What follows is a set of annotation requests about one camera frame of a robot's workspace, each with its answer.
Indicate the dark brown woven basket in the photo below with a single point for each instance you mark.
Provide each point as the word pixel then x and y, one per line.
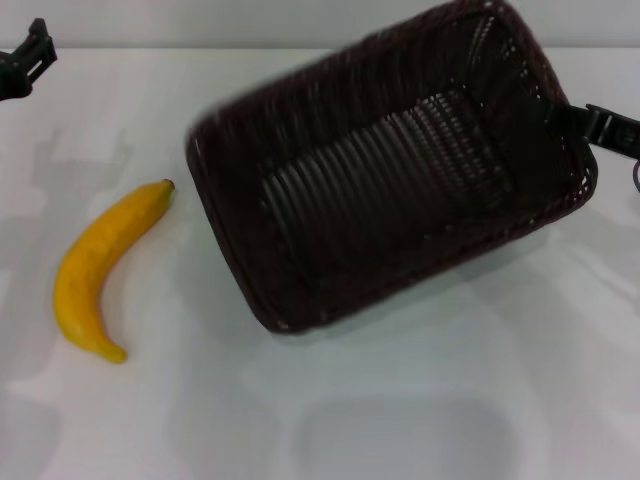
pixel 380 200

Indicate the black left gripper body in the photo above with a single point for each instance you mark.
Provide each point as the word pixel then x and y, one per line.
pixel 12 75

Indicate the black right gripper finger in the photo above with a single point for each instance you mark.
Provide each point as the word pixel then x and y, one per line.
pixel 612 131
pixel 562 119

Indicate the yellow banana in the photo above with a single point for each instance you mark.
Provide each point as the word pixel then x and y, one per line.
pixel 95 255

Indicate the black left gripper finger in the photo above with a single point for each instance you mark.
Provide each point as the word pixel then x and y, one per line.
pixel 40 57
pixel 36 30

